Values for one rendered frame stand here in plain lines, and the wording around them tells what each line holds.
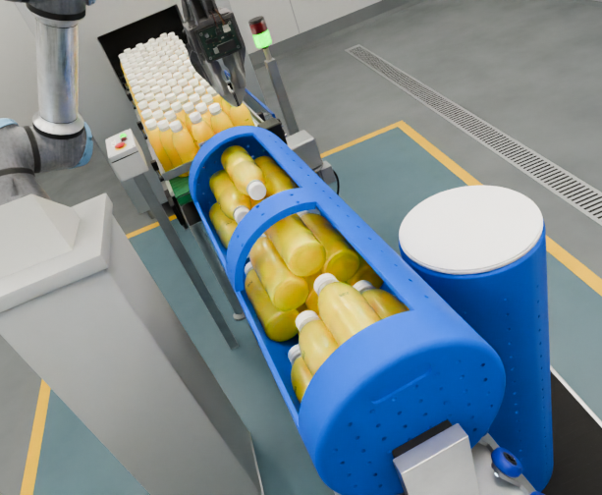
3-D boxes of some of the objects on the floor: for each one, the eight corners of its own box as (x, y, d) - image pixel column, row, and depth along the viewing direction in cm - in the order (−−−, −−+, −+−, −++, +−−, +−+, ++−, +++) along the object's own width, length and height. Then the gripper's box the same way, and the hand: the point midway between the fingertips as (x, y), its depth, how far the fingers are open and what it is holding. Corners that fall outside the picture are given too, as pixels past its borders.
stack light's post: (337, 269, 272) (266, 62, 208) (334, 265, 276) (263, 60, 212) (344, 265, 273) (275, 58, 209) (341, 261, 276) (272, 56, 212)
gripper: (162, -13, 72) (221, 128, 84) (223, -37, 73) (273, 105, 85) (156, -19, 79) (211, 112, 91) (212, -40, 80) (259, 91, 92)
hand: (235, 97), depth 90 cm, fingers closed
